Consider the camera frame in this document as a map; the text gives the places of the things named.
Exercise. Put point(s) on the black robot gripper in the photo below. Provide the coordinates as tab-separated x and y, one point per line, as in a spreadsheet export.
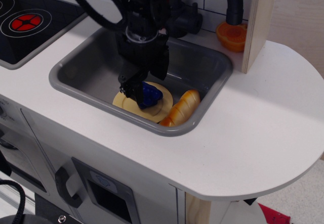
139	60

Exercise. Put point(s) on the blue toy blueberries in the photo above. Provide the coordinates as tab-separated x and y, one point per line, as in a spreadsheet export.
151	96

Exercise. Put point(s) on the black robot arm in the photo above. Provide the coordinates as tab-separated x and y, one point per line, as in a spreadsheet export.
141	20

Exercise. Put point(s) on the yellow toy plate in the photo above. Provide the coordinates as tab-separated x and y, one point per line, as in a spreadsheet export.
154	113

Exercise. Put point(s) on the grey plastic sink basin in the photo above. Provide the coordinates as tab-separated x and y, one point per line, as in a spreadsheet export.
89	73

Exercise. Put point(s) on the toy bread loaf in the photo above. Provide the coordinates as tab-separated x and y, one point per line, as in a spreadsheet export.
182	110

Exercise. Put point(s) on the dark grey toy faucet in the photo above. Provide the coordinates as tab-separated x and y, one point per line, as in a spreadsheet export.
184	20

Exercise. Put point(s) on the orange toy half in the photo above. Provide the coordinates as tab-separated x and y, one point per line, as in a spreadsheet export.
232	37

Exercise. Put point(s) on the black toy stove top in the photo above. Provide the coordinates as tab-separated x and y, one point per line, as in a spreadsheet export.
29	26

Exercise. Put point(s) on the grey dishwasher door panel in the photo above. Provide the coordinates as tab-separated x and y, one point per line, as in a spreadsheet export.
108	194

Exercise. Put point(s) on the red cloth on floor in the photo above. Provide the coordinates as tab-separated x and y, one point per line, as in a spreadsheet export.
274	217

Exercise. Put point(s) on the black oven door handle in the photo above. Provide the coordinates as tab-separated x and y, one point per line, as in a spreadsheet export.
61	178

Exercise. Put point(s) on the wooden upright post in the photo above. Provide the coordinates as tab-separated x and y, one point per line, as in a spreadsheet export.
257	33

